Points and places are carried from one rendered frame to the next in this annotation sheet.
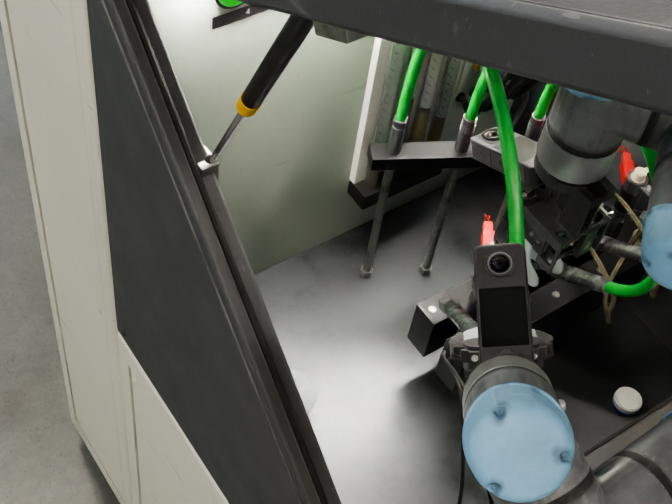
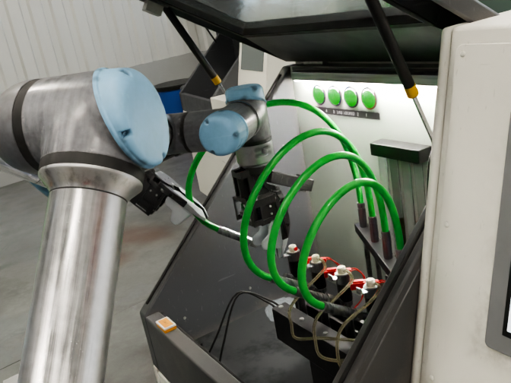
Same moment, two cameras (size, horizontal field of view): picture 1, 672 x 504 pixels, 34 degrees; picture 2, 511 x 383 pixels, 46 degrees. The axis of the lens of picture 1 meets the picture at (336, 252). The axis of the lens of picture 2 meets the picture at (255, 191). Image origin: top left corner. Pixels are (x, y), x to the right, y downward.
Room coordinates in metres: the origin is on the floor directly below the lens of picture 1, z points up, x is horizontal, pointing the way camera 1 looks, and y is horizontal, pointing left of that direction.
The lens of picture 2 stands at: (1.02, -1.34, 1.65)
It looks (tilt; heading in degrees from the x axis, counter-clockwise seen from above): 18 degrees down; 103
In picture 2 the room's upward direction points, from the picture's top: 10 degrees counter-clockwise
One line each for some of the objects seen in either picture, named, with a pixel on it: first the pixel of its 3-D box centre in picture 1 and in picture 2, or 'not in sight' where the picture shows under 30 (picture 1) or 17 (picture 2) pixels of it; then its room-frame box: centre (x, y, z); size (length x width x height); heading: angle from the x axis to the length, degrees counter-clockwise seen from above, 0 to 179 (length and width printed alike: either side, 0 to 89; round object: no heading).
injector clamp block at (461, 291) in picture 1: (526, 308); (342, 357); (0.89, -0.27, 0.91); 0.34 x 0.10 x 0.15; 132
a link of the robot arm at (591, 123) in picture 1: (604, 90); (247, 114); (0.77, -0.22, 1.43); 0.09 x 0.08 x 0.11; 81
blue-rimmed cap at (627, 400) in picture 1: (627, 400); not in sight; (0.82, -0.44, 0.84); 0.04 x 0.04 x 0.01
